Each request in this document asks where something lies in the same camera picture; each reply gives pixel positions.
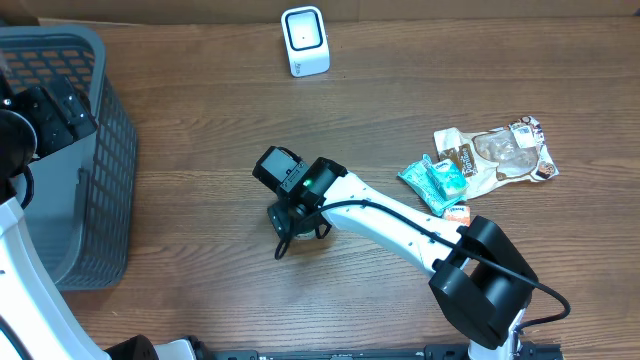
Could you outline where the teal wipes packet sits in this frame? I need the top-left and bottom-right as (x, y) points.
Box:
(398, 154), (460, 216)

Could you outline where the orange Kleenex tissue pack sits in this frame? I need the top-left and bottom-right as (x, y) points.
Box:
(442, 205), (471, 226)

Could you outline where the beige snack pouch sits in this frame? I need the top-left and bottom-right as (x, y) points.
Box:
(434, 116), (559, 200)

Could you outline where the green lid jar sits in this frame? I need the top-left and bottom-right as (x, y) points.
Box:
(294, 230), (316, 241)

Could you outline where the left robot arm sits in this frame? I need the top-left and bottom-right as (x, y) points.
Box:
(1, 76), (214, 360)

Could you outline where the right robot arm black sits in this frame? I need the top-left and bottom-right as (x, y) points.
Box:
(252, 146), (537, 359)

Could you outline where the white barcode scanner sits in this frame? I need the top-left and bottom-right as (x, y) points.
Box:
(281, 5), (331, 78)

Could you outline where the grey plastic basket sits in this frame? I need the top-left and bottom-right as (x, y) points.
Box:
(1, 25), (138, 291)

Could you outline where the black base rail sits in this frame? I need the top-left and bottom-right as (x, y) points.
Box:
(212, 342), (564, 360)

